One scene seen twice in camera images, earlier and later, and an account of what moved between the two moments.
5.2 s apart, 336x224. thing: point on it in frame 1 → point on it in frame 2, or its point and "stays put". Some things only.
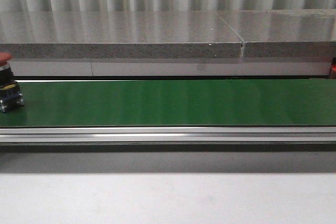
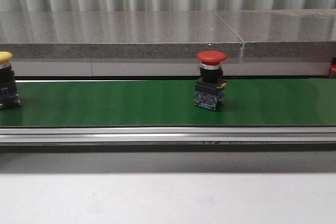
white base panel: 171,67 stays put
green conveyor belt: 176,102 stays put
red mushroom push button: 10,95 → 209,93
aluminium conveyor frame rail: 252,135 stays put
